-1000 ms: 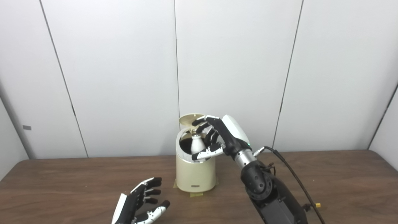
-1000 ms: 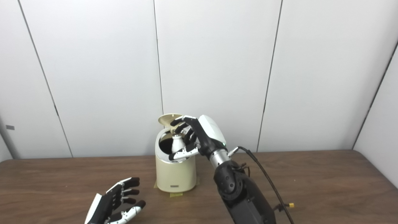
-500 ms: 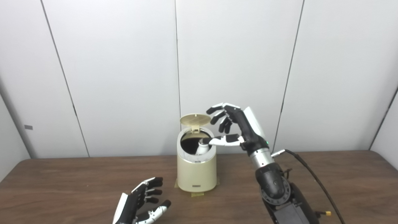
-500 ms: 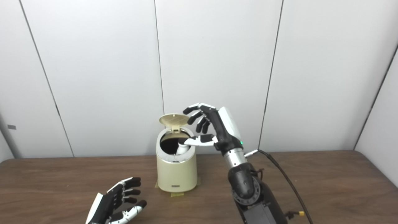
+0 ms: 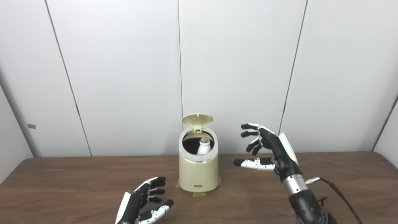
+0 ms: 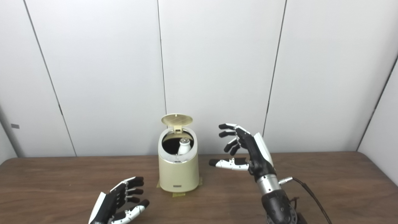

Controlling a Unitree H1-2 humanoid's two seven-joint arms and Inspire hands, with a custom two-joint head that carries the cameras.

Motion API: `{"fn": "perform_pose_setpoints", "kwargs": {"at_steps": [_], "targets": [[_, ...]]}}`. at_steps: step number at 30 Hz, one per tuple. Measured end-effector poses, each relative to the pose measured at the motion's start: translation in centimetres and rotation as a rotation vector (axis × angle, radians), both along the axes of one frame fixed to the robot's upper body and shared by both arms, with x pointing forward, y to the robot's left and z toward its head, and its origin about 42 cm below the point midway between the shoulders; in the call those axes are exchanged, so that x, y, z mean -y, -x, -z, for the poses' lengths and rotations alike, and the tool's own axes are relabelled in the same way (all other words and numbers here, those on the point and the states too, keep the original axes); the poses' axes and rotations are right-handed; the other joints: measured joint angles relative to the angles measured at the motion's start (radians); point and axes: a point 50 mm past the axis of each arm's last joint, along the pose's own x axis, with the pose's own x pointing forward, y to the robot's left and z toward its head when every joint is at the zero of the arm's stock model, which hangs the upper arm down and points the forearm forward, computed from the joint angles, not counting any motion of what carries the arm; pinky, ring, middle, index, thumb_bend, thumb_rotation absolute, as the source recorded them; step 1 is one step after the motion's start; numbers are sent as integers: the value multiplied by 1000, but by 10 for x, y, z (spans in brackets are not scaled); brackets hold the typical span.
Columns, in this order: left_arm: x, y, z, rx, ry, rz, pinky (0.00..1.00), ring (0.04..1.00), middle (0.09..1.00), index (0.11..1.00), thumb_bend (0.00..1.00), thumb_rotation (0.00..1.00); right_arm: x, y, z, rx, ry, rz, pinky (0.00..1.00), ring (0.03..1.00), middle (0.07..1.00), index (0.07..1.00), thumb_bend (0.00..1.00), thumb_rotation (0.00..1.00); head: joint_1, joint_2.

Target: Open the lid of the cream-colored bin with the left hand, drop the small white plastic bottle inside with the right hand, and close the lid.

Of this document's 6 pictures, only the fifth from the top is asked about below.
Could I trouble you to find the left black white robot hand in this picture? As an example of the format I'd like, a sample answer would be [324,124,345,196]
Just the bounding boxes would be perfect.
[115,176,174,224]

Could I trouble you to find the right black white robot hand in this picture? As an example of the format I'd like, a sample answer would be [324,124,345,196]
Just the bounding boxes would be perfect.
[234,123,303,182]

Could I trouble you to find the cream-colored round bin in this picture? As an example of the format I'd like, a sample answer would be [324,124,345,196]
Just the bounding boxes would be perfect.
[178,126,219,193]

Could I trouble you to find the small white plastic bottle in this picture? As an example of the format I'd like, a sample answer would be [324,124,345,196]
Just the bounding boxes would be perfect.
[197,137,212,155]

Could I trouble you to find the cream round bin lid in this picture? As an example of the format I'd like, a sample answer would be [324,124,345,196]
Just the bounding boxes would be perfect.
[182,114,214,133]

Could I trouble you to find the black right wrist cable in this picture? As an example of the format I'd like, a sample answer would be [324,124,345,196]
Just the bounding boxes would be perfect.
[306,176,363,224]

